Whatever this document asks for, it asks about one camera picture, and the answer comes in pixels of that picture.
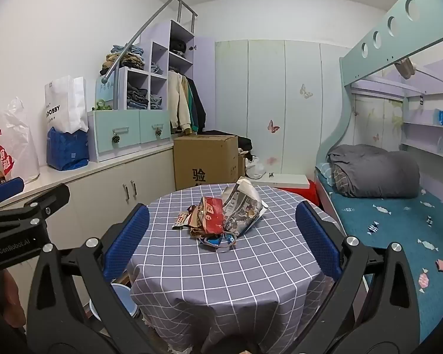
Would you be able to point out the dark hanging jacket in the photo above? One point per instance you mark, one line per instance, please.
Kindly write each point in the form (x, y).
(200, 107)

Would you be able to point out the faint pink sticker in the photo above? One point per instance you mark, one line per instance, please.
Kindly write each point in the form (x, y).
(271, 161)

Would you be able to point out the grey checked blanket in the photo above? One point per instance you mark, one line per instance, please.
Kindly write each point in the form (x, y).
(339, 180)

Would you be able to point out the white plastic bag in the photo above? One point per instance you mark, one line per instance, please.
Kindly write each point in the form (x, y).
(254, 169)

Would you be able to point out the red snack bag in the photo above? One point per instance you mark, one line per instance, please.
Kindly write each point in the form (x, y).
(212, 214)

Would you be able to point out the grey checked tablecloth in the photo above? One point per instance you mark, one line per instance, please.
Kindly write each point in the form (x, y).
(206, 284)

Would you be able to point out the small cardboard box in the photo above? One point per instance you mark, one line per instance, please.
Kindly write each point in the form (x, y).
(241, 166)

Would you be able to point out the red plastic stool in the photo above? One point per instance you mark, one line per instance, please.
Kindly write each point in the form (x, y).
(302, 193)

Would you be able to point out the white low cabinet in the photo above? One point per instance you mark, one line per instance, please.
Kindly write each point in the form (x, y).
(96, 195)

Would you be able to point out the white board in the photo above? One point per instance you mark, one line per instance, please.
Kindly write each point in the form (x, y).
(288, 180)

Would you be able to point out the green toy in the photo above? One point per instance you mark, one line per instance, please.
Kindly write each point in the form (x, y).
(101, 105)

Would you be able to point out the cream butterfly sticker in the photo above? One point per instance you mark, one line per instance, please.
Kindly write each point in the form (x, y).
(305, 91)

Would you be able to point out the pink butterfly sticker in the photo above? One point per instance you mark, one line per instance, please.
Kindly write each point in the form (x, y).
(273, 126)

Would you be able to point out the dark folded clothes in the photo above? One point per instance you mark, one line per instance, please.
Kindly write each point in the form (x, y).
(136, 96)

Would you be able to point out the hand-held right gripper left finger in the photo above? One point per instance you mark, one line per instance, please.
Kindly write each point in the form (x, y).
(127, 243)

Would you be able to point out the green hanging jacket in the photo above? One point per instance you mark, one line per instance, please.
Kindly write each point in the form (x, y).
(192, 110)

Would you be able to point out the black folded clothes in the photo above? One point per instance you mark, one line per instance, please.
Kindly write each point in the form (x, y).
(177, 46)

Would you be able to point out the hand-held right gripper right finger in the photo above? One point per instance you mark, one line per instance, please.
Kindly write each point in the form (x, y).
(317, 239)

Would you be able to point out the folded denim clothes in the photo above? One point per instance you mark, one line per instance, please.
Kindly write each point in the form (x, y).
(155, 102)

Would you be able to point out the teal candy print bedsheet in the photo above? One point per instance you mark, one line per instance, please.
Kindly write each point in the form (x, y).
(391, 228)

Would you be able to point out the blue woven bag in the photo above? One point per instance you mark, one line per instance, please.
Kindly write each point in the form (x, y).
(68, 149)

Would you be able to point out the folded grey clothes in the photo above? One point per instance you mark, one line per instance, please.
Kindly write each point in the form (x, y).
(155, 68)

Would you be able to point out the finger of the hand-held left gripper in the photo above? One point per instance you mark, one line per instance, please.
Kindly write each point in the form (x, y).
(55, 195)
(7, 188)

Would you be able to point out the folded blue jeans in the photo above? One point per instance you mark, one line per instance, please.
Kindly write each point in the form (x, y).
(127, 49)

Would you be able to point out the cream hanging jacket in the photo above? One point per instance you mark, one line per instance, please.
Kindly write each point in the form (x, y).
(179, 99)

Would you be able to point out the pale green wardrobe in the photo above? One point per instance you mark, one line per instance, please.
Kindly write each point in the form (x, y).
(265, 81)

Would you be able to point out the blue box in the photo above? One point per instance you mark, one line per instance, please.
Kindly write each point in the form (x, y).
(441, 118)

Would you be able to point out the purple stair shelf unit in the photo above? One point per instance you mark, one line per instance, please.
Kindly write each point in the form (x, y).
(203, 55)

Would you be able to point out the red white snack wrapper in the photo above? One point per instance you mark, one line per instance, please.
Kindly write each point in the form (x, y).
(179, 221)

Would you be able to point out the large cardboard box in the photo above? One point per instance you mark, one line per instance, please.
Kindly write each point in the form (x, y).
(203, 162)

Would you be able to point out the beige hanging object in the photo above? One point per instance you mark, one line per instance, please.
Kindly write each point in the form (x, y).
(404, 67)

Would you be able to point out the light blue checked pillow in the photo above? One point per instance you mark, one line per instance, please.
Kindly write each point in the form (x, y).
(323, 172)

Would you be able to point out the brown snack wrapper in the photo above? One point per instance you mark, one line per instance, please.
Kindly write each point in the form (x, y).
(195, 228)

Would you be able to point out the blue snack wrapper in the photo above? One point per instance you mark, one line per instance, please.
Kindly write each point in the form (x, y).
(217, 242)

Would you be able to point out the mint bunk bed frame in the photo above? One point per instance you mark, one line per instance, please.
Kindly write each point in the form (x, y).
(354, 65)

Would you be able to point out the silver printed snack bag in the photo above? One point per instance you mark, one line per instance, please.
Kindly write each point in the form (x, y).
(243, 206)

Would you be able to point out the pile of brown clothes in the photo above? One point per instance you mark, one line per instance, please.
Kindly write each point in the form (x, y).
(123, 63)

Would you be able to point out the clear plastic bag red print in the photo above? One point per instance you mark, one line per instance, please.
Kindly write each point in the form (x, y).
(11, 143)

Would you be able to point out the black cloth heap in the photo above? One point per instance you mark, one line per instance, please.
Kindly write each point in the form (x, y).
(243, 143)

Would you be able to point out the large mint green drawer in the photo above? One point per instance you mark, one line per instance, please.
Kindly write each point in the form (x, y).
(114, 127)

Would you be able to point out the blue plastic waste bin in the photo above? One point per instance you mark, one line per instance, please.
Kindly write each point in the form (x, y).
(120, 295)

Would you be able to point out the grey duvet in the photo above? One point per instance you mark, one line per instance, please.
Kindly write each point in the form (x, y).
(376, 171)

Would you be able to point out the small mint green drawer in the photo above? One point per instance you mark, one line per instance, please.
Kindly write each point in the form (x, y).
(155, 121)

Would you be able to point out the white paper shopping bag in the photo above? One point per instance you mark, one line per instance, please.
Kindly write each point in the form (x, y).
(64, 103)

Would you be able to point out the grey metal handrail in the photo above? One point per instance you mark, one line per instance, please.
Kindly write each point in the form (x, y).
(115, 92)

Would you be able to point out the person's left hand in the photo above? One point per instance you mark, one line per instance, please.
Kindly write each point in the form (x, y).
(13, 295)

